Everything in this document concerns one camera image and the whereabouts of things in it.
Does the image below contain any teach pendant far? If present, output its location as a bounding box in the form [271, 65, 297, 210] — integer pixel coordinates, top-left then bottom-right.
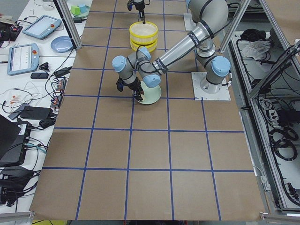
[22, 15, 62, 40]

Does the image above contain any teach pendant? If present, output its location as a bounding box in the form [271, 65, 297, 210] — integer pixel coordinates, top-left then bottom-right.
[22, 15, 62, 40]
[7, 43, 39, 76]

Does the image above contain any teach pendant near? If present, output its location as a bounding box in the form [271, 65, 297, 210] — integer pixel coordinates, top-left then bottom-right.
[7, 43, 39, 76]

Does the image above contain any blue foam cube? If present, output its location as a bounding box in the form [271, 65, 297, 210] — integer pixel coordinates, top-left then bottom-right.
[77, 4, 87, 14]

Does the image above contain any light green plate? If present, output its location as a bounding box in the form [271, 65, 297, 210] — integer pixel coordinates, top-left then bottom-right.
[137, 82, 162, 105]

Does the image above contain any blue plate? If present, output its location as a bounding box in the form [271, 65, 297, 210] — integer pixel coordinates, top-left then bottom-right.
[50, 36, 73, 53]

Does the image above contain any green foam cube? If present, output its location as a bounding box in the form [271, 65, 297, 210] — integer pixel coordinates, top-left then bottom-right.
[70, 5, 80, 15]

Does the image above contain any black power adapter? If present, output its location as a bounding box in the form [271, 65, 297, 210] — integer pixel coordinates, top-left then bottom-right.
[20, 106, 53, 120]

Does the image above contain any aluminium frame post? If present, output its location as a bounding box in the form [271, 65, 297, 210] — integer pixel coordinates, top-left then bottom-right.
[53, 0, 82, 51]

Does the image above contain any black laptop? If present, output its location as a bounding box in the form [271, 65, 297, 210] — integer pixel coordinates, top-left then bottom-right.
[0, 116, 31, 167]

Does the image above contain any black remote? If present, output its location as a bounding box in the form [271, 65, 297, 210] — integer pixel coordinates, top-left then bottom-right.
[30, 72, 49, 80]

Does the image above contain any white cloth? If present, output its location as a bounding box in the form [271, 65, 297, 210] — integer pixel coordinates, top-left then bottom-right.
[241, 40, 271, 60]

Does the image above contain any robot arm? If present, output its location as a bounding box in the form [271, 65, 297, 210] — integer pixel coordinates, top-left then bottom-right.
[112, 0, 228, 101]

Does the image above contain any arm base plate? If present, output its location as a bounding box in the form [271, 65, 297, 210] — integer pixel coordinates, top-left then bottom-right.
[191, 72, 231, 101]
[183, 13, 197, 31]

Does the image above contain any green bowl with blocks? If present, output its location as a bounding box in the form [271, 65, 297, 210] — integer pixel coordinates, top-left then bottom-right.
[70, 4, 90, 18]

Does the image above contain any yellow steamer layer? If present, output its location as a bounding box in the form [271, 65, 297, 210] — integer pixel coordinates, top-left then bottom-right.
[129, 22, 158, 45]
[130, 40, 158, 53]

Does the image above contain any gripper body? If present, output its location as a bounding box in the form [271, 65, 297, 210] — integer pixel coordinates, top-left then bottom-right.
[127, 79, 143, 94]
[133, 0, 145, 11]

